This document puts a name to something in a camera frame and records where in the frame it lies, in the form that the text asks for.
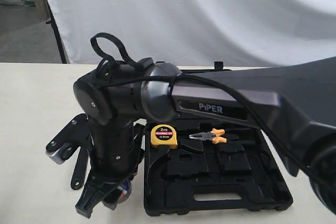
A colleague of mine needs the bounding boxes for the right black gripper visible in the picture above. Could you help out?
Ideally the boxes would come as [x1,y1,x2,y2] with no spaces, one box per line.
[75,123,144,218]

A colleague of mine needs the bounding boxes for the black electrical tape roll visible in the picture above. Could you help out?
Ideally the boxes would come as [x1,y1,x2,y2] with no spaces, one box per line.
[117,179,132,203]

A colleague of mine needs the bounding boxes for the adjustable wrench black handle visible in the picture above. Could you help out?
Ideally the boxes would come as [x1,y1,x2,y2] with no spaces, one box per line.
[70,147,89,190]

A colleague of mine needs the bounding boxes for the black plastic tool case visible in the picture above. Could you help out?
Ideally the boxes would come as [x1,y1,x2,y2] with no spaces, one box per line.
[133,61,294,217]

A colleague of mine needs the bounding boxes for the orange handled pliers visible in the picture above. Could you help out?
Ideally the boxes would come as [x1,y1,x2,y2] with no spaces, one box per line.
[189,128,238,144]

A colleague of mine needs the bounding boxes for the right black Piper robot arm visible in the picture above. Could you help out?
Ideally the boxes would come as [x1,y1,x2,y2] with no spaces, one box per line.
[73,58,335,212]

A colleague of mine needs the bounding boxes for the yellow tape measure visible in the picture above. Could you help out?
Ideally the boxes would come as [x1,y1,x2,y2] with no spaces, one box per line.
[150,124,178,149]

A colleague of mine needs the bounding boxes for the black backdrop stand pole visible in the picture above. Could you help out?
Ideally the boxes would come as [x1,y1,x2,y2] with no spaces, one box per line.
[40,0,69,64]

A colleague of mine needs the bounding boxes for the white backdrop cloth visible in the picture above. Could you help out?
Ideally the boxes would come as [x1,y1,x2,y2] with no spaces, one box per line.
[47,0,335,67]

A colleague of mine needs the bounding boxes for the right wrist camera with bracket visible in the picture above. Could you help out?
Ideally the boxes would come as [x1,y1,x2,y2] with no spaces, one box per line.
[45,113,91,165]

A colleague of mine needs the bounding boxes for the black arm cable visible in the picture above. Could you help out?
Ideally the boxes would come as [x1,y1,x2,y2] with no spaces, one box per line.
[90,33,336,198]

